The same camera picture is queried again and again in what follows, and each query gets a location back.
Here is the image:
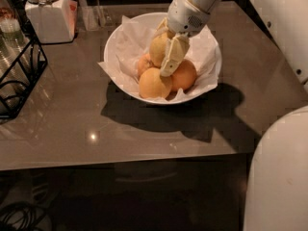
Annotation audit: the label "back left orange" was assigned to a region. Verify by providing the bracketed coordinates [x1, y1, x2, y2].
[137, 53, 153, 77]

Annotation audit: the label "black wire rack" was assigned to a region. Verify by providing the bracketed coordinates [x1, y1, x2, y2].
[0, 0, 48, 119]

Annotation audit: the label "yellow orange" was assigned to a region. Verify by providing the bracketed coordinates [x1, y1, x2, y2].
[149, 33, 168, 67]

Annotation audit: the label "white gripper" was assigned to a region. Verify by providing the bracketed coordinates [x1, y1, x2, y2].
[153, 0, 210, 77]

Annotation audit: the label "stacked clear cups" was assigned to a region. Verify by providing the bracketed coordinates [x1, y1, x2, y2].
[0, 0, 31, 109]

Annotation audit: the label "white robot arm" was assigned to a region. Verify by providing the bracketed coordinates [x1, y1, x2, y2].
[159, 0, 308, 231]

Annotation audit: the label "black cable coil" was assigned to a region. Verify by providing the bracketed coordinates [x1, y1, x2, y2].
[0, 201, 54, 231]

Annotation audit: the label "white ceramic jar with lid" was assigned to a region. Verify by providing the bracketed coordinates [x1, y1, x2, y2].
[25, 0, 77, 44]

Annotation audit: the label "front left orange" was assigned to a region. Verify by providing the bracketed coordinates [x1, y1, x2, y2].
[139, 67, 172, 98]

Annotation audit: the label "white paper liner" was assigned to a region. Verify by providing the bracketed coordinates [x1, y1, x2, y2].
[99, 13, 222, 105]

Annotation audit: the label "white bowl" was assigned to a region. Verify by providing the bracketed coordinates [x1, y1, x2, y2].
[103, 12, 223, 105]

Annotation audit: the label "right orange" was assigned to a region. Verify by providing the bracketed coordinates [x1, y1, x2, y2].
[171, 60, 197, 91]

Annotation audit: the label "clear plastic stand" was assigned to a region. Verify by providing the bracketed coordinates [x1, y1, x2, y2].
[78, 0, 109, 31]

